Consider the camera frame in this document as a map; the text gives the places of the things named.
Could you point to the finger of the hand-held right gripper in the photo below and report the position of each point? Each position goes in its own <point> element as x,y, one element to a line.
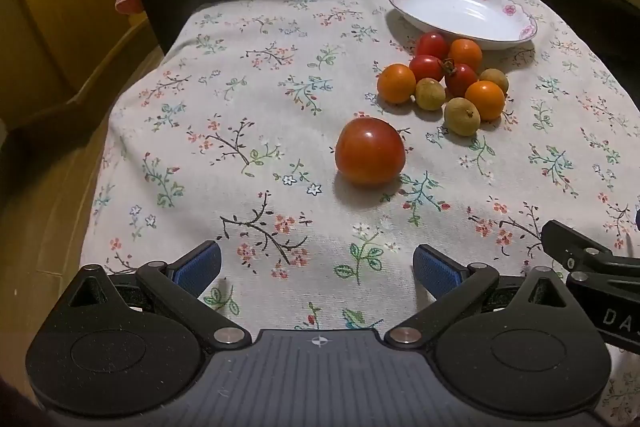
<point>565,242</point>

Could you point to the tan longan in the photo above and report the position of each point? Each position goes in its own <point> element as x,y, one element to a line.
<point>462,116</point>
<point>430,94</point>
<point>494,81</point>

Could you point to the white floral-rim plate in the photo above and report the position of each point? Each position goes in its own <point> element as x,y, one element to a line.
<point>465,14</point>

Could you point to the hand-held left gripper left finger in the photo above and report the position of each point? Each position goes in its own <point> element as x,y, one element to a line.
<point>197,269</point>

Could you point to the stemmed red cherry tomato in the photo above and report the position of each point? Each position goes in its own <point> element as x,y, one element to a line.
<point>460,79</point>

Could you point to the black bed frame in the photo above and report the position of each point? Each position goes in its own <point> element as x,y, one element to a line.
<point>165,17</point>

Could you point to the wooden cabinet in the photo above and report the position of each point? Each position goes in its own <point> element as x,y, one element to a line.
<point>50,7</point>

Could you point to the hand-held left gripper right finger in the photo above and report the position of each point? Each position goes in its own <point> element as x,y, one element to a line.
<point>437,269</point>

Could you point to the floral tablecloth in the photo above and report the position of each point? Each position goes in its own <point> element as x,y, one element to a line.
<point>250,82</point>

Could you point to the large red tomato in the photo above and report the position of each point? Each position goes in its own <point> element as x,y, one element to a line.
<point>370,150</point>

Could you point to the small orange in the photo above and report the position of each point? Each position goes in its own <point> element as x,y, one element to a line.
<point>396,83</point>
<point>465,54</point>
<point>484,100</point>

